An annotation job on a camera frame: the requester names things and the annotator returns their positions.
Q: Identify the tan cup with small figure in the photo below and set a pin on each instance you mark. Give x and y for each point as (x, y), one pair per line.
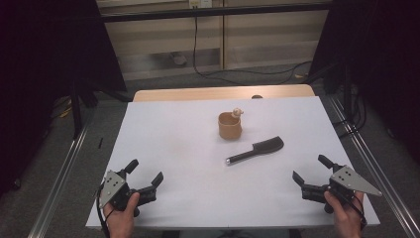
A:
(229, 127)

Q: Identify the black comb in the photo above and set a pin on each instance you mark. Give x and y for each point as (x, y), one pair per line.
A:
(256, 151)

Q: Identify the small dark round object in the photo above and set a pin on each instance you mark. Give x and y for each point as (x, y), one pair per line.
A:
(257, 96)

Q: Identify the black curtain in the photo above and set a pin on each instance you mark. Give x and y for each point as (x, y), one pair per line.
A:
(379, 49)
(43, 66)

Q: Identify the person's left hand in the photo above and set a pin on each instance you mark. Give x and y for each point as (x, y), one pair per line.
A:
(120, 219)

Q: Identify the person's right hand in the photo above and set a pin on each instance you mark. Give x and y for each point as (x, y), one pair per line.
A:
(345, 219)

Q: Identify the black horizontal bar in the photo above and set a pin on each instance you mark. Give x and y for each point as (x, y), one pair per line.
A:
(211, 12)

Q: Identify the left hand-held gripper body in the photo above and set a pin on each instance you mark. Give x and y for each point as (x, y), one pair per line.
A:
(112, 188)

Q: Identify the black stand post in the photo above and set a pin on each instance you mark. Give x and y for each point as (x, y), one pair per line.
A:
(76, 112)

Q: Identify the white wall socket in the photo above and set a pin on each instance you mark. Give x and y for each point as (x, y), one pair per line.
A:
(200, 3)

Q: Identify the wooden table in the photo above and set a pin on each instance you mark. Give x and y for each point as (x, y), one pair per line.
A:
(204, 93)

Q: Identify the grey round floor object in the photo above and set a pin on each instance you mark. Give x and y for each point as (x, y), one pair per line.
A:
(179, 59)

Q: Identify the metal floor rail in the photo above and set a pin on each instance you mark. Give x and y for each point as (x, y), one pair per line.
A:
(61, 178)
(373, 158)

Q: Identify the white table board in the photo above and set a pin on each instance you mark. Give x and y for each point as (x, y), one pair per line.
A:
(185, 139)

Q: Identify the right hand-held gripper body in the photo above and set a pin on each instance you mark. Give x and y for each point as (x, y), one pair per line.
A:
(350, 181)

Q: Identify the small black floor object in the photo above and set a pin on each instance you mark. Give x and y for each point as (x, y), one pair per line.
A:
(100, 143)

